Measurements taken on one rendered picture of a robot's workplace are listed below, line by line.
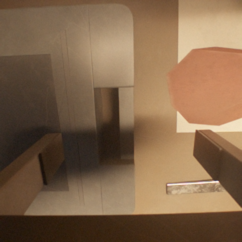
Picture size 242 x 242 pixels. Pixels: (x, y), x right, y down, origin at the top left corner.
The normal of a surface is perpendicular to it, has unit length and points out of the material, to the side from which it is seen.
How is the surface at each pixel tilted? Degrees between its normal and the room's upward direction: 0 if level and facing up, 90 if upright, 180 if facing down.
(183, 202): 0
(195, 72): 24
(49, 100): 0
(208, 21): 0
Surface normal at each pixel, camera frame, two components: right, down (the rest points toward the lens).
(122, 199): 0.00, 0.28
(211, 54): -0.47, -0.20
